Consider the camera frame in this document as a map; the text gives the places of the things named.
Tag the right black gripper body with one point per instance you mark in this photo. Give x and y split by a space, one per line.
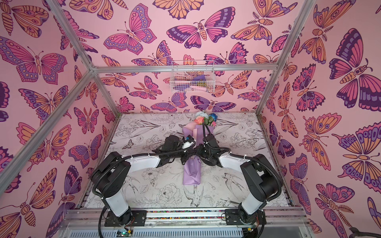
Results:
203 151

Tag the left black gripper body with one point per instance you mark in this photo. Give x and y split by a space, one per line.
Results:
178 153

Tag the pink purple wrapping paper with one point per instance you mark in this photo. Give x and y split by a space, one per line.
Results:
192 168

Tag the pink fake rose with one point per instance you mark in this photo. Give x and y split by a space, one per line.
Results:
199 120

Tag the blue fake flower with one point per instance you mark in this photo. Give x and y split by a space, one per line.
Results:
214 116

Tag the black ribbon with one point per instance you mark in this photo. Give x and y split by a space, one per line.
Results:
192 155

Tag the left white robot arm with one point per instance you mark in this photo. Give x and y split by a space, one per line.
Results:
109 177

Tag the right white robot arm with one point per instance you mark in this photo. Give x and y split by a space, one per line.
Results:
262 179

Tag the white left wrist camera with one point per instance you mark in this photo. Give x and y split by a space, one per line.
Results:
188 142

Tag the white wire basket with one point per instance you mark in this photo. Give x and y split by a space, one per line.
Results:
193 76

